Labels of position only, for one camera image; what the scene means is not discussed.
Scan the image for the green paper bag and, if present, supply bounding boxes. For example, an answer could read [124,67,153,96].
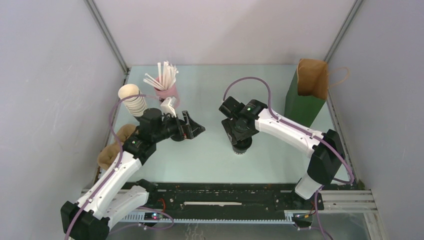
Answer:
[283,58,350,127]

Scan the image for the white wrapped straws bundle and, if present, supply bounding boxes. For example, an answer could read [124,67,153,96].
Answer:
[143,61,179,91]

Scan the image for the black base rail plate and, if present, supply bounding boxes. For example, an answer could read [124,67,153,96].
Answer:
[123,180,324,222]

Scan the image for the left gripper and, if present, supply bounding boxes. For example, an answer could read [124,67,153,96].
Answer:
[152,110,205,143]

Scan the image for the black sleeved paper cup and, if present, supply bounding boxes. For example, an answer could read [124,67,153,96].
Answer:
[232,137,253,155]

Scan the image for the brown cardboard cup carrier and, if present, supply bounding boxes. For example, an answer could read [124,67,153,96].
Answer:
[97,123,136,170]

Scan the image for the stack of black lids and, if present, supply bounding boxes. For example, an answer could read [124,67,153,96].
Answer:
[170,127,186,142]

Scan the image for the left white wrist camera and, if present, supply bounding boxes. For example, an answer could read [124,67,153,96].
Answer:
[160,96,177,118]

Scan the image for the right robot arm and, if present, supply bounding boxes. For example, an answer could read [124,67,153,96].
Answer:
[184,97,352,209]

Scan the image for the stack of paper cups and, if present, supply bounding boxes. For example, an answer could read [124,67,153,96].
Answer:
[118,83,148,121]

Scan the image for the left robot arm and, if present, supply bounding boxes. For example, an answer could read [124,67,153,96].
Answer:
[60,108,205,240]

